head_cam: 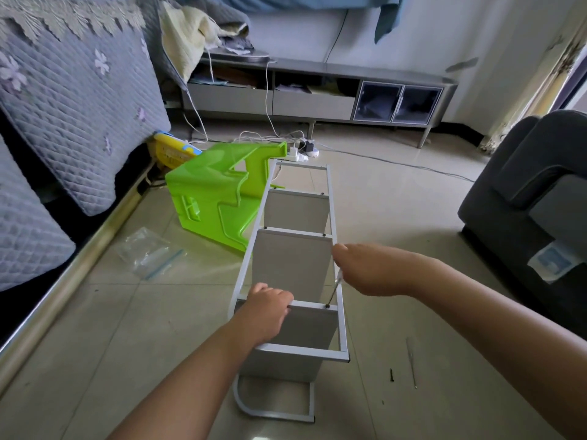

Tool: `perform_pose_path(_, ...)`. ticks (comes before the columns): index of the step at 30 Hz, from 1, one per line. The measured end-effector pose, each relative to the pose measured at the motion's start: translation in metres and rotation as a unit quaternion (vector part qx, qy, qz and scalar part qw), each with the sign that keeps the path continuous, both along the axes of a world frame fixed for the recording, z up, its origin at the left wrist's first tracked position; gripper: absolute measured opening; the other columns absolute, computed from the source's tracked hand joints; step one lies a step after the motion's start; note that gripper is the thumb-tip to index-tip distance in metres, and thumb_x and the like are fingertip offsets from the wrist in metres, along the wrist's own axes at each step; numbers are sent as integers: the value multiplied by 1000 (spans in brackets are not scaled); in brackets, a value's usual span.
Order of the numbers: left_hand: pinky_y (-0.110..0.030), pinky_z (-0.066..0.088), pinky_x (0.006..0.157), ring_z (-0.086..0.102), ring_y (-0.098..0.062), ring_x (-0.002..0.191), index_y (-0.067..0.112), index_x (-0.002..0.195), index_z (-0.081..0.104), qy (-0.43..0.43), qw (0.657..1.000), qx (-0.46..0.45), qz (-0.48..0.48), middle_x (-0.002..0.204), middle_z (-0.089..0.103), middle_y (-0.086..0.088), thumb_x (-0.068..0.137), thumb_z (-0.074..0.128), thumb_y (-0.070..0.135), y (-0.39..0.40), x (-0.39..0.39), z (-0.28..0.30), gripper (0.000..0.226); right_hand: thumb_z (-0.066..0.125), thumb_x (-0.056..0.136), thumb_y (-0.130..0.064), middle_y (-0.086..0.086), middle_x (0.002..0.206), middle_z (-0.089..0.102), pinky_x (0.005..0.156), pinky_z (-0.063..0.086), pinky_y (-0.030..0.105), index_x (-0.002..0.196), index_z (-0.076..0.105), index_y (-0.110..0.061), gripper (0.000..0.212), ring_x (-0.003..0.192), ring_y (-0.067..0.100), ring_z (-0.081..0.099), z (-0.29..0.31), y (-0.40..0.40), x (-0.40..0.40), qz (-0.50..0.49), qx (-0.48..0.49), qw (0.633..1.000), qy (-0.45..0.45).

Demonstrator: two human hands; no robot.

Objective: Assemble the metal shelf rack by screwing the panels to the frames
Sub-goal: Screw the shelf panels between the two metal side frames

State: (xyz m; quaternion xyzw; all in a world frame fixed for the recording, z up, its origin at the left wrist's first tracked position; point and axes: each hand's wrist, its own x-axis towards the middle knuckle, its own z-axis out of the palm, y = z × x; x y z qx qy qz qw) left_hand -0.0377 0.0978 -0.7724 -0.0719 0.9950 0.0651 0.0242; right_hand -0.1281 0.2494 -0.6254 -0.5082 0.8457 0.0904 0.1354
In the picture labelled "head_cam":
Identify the clear plastic screw bag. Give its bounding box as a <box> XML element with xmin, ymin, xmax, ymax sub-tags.
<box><xmin>114</xmin><ymin>227</ymin><xmax>187</xmax><ymax>281</ymax></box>

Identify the person's right forearm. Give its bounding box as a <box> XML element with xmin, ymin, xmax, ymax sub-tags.
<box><xmin>411</xmin><ymin>259</ymin><xmax>587</xmax><ymax>440</ymax></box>

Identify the white metal frame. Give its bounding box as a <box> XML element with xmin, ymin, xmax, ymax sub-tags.
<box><xmin>227</xmin><ymin>160</ymin><xmax>352</xmax><ymax>363</ymax></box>
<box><xmin>231</xmin><ymin>375</ymin><xmax>317</xmax><ymax>424</ymax></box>

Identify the grey marble TV cabinet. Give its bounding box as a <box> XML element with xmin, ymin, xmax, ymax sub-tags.
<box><xmin>179</xmin><ymin>54</ymin><xmax>458</xmax><ymax>149</ymax></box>

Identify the long dark cable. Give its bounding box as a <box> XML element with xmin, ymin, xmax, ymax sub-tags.
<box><xmin>319</xmin><ymin>146</ymin><xmax>478</xmax><ymax>184</ymax></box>

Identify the person's left hand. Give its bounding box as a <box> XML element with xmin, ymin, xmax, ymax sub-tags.
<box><xmin>229</xmin><ymin>282</ymin><xmax>295</xmax><ymax>345</ymax></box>

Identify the grey textured furniture cover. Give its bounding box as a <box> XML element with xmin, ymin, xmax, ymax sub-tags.
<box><xmin>0</xmin><ymin>0</ymin><xmax>172</xmax><ymax>292</ymax></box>

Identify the green plastic stool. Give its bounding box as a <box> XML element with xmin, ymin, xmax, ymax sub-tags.
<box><xmin>165</xmin><ymin>142</ymin><xmax>290</xmax><ymax>253</ymax></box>

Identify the yellow plastic basket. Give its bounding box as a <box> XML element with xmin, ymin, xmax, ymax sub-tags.
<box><xmin>147</xmin><ymin>131</ymin><xmax>203</xmax><ymax>172</ymax></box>

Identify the patterned beige curtain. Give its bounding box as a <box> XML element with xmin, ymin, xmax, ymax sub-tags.
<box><xmin>481</xmin><ymin>32</ymin><xmax>587</xmax><ymax>155</ymax></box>

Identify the blue cloth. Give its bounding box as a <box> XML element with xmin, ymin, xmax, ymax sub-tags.
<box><xmin>202</xmin><ymin>0</ymin><xmax>407</xmax><ymax>44</ymax></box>

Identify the white wooden board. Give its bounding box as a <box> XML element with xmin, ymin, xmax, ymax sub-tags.
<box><xmin>237</xmin><ymin>302</ymin><xmax>342</xmax><ymax>383</ymax></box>
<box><xmin>264</xmin><ymin>189</ymin><xmax>331</xmax><ymax>235</ymax></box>
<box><xmin>250</xmin><ymin>229</ymin><xmax>334</xmax><ymax>304</ymax></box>

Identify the grey sofa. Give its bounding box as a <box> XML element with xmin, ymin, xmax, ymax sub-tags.
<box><xmin>459</xmin><ymin>109</ymin><xmax>587</xmax><ymax>337</ymax></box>

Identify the person's right hand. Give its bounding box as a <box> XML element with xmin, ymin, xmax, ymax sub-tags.
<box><xmin>332</xmin><ymin>243</ymin><xmax>432</xmax><ymax>299</ymax></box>

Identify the tangle of white cables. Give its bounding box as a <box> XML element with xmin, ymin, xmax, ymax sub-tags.
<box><xmin>179</xmin><ymin>54</ymin><xmax>322</xmax><ymax>163</ymax></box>

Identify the chrome metal base rail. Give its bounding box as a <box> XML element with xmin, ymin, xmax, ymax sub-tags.
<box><xmin>0</xmin><ymin>164</ymin><xmax>157</xmax><ymax>397</ymax></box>

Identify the pile of pale cloth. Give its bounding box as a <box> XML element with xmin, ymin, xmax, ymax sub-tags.
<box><xmin>158</xmin><ymin>0</ymin><xmax>251</xmax><ymax>83</ymax></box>

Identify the person's left forearm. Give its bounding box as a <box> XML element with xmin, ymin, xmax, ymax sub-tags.
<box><xmin>110</xmin><ymin>323</ymin><xmax>265</xmax><ymax>440</ymax></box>

